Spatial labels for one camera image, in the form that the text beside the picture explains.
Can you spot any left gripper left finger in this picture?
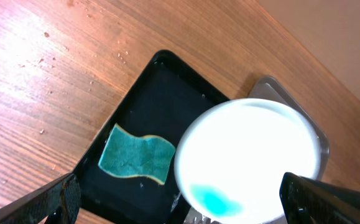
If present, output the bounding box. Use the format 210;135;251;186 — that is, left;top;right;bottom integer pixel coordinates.
0;173;81;223

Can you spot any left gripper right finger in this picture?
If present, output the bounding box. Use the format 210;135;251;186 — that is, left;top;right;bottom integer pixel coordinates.
280;172;360;224

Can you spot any green yellow sponge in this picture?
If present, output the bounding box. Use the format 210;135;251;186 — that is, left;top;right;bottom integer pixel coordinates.
98;124;176;185

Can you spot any white plate top stained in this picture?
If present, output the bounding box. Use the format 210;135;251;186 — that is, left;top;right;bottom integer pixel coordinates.
174;98;320;223

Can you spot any black rectangular water tray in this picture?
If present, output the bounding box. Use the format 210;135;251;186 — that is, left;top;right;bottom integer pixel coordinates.
73;50;228;223

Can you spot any brown serving tray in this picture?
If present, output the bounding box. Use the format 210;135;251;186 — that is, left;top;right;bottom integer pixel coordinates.
180;76;330;224

